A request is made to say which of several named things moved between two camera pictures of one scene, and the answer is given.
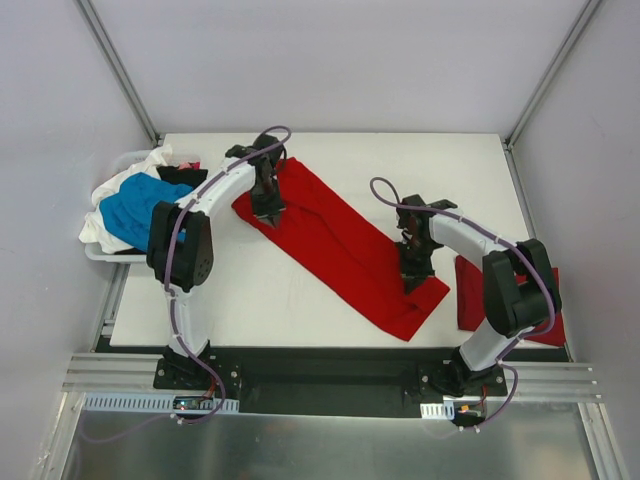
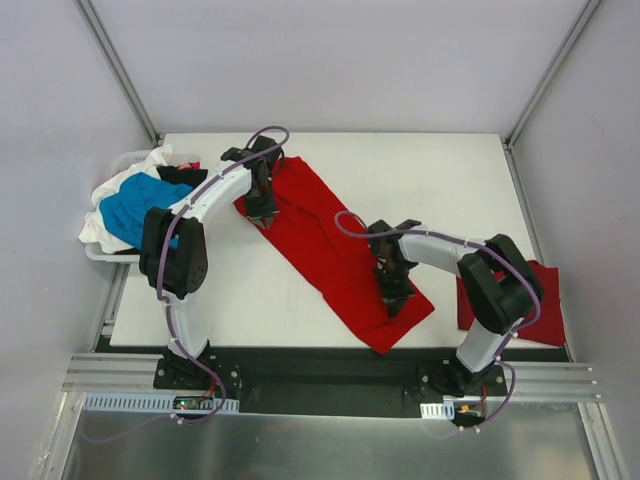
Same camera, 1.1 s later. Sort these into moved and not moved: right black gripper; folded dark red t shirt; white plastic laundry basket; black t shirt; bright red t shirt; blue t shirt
Moved: right black gripper; bright red t shirt
Not moved: black t shirt; folded dark red t shirt; blue t shirt; white plastic laundry basket
